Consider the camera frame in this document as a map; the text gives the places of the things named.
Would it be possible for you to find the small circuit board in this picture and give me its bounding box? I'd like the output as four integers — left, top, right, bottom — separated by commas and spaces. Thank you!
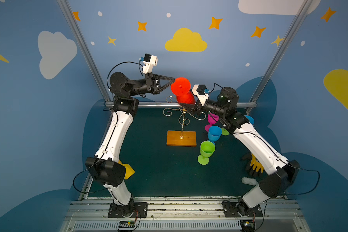
240, 220, 255, 232
117, 220, 138, 232

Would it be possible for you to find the wooden base wire glass rack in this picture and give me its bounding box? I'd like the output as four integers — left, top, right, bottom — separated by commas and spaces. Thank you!
162, 106, 206, 147

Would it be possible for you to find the white cleaning brush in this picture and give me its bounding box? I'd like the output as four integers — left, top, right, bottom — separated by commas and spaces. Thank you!
241, 177, 258, 186

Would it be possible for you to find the red wine glass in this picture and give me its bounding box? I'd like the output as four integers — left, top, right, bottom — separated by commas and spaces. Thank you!
171, 77, 195, 104

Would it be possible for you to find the back aluminium crossbar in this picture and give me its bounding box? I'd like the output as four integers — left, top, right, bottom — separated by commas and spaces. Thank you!
105, 101, 258, 109

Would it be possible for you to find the right small circuit board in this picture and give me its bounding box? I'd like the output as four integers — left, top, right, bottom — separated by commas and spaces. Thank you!
240, 220, 255, 232

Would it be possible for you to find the green wine glass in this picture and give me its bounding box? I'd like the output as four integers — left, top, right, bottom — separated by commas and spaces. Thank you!
197, 141, 216, 165
221, 128, 230, 136

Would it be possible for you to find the aluminium frame post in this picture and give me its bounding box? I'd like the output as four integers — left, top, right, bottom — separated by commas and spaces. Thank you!
57, 0, 113, 109
245, 0, 314, 114

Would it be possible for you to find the pink wine glass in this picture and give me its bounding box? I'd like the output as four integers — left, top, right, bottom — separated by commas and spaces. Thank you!
205, 113, 219, 132

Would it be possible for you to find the left small circuit board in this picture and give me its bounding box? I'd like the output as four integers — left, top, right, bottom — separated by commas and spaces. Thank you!
117, 220, 138, 232

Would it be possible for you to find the yellow black work glove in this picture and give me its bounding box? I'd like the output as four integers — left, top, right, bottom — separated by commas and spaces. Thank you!
241, 153, 264, 177

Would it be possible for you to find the aluminium rail base frame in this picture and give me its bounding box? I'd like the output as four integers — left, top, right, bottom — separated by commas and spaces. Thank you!
61, 196, 310, 232

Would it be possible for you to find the left aluminium frame post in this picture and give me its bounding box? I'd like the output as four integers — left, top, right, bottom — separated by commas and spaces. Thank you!
57, 0, 113, 109

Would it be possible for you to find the right aluminium frame post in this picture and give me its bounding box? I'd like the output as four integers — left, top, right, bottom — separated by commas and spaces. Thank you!
245, 0, 314, 114

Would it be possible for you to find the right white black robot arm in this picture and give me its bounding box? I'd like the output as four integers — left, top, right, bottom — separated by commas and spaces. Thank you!
182, 85, 300, 211

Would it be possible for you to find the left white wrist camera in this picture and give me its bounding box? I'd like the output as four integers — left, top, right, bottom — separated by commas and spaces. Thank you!
140, 54, 158, 74

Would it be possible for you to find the yellow toy shovel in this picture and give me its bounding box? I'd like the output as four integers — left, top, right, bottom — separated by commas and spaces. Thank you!
118, 160, 135, 180

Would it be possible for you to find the blue wine glass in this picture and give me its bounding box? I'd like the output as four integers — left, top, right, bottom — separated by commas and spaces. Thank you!
207, 126, 222, 144
246, 115, 255, 124

